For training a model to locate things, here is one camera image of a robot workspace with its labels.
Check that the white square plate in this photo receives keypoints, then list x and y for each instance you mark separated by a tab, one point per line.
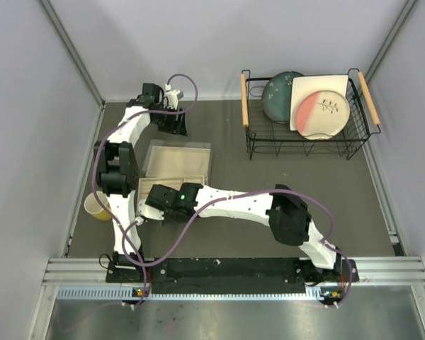
303	86

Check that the dark green round plate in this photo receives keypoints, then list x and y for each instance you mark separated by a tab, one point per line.
276	96

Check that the left wooden rack handle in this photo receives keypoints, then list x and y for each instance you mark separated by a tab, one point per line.
245	113

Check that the aluminium frame rail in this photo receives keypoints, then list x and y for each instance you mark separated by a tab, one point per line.
389	271

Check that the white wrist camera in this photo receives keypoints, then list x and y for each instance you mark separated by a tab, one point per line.
172	97
146	212

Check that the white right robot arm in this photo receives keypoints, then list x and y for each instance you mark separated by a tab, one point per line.
284	212

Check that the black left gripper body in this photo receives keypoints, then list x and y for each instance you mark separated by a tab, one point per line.
167	122

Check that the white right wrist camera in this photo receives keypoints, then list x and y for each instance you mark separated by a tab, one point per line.
146	212

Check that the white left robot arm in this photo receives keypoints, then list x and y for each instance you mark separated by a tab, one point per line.
117	173

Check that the blue slotted cable duct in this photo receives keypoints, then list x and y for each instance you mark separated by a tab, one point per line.
133	294

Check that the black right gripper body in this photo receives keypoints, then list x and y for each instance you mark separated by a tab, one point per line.
169	217

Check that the clear lidded beige box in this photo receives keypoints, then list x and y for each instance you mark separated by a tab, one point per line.
166	159

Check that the black wire dish rack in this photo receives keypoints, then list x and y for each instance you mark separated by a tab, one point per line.
267	137

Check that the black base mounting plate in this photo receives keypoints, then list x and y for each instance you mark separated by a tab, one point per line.
243	275

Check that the yellow mug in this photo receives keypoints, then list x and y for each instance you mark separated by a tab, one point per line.
92	206

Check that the right wooden rack handle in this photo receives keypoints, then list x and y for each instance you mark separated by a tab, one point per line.
368	99

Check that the wooden rack handle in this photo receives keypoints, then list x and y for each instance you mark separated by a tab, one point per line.
368	99
245	113

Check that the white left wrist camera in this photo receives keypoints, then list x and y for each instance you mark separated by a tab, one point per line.
172	97

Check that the pink and cream round plate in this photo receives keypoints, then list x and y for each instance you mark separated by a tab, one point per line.
322	115

